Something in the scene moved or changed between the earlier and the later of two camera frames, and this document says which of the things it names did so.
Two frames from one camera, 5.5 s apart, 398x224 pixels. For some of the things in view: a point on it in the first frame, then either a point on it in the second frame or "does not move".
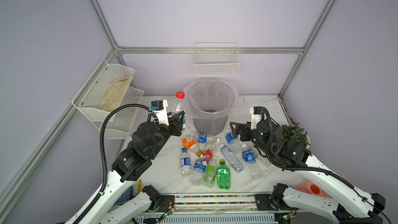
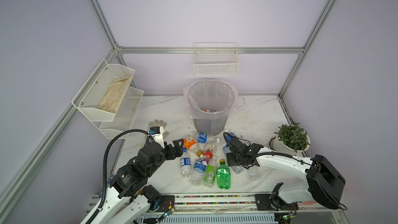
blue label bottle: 198,171 does not move
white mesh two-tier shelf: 108,100 does not move
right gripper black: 243,128 -> 229,160
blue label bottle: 185,163 does not move
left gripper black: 176,127 -> 178,150
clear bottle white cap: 232,159 does not move
